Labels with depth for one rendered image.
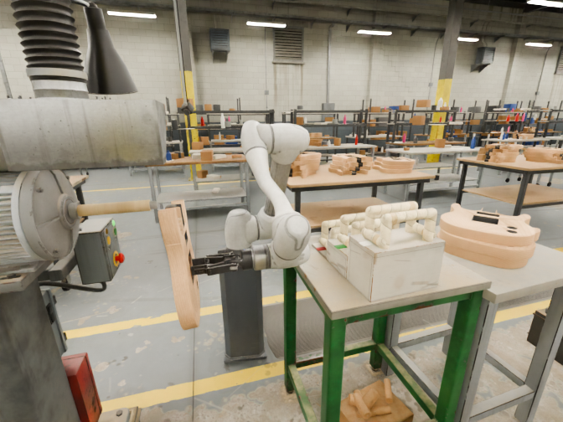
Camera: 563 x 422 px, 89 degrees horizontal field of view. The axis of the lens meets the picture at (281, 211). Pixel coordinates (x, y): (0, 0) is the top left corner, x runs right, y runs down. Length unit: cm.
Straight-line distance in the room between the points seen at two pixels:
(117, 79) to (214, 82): 1107
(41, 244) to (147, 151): 34
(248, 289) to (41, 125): 133
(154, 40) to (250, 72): 340
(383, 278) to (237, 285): 102
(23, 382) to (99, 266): 37
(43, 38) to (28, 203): 35
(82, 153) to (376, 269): 82
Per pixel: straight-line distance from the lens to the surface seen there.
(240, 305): 185
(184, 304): 91
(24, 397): 119
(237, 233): 167
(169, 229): 84
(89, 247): 122
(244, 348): 206
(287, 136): 133
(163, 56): 1210
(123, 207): 92
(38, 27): 82
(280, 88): 1237
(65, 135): 77
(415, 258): 102
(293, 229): 85
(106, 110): 74
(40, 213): 88
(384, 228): 92
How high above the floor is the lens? 148
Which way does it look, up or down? 18 degrees down
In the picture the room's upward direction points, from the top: 1 degrees counter-clockwise
